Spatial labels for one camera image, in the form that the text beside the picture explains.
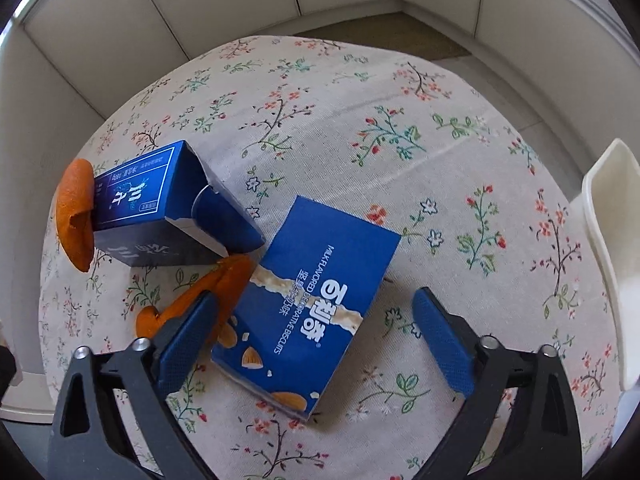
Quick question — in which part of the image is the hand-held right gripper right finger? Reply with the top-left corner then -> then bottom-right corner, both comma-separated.
412,286 -> 583,480

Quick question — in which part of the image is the white bin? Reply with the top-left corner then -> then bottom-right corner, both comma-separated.
581,138 -> 640,393

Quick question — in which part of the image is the dark blue box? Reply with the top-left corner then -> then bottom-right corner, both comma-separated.
91,140 -> 266,267

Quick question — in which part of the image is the orange peel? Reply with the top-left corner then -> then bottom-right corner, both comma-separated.
55,158 -> 97,273
136,254 -> 253,343

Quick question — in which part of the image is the blue biscuit box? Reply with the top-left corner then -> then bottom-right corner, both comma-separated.
210,195 -> 403,420

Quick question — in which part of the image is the white cabinet drawer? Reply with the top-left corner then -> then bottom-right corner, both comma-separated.
475,0 -> 640,151

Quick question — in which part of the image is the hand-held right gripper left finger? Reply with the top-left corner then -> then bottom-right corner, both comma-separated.
47,291 -> 221,480

